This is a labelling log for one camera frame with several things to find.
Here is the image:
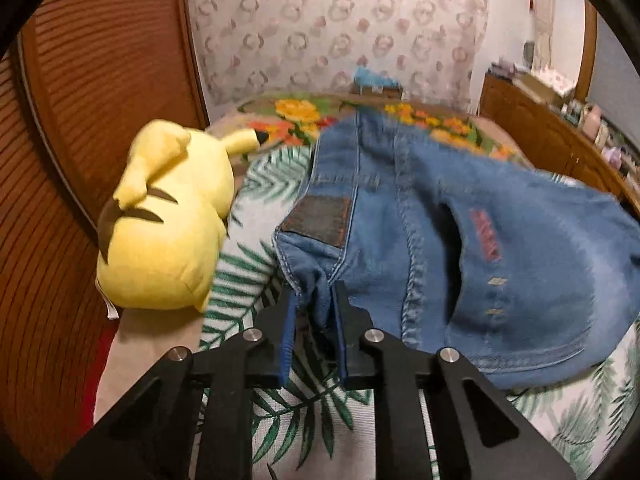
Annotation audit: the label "leaf print bed sheet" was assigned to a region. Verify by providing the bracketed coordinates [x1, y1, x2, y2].
[197, 145, 640, 480]

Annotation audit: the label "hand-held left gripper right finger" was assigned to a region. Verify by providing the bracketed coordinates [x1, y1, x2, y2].
[331, 281, 576, 480]

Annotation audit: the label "pink jar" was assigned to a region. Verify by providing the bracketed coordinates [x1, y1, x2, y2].
[582, 105, 603, 141]

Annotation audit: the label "wooden door frame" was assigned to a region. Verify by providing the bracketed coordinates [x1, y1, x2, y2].
[575, 0, 599, 102]

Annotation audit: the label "wooden dresser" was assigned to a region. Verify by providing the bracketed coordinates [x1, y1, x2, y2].
[480, 72, 640, 211]

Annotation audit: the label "blue fluffy cloth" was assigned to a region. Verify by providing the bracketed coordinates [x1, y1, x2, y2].
[354, 66, 401, 88]

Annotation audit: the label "yellow plush toy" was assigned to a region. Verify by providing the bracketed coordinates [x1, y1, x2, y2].
[95, 119, 261, 322]

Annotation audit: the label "floral blanket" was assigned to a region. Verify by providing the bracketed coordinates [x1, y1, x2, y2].
[205, 91, 531, 171]

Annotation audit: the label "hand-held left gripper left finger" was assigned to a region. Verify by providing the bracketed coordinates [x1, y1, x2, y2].
[52, 287, 301, 480]

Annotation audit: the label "white box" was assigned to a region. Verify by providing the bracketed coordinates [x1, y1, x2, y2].
[510, 70, 576, 106]

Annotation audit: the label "blue denim pants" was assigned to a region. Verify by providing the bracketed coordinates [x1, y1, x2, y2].
[272, 105, 640, 391]

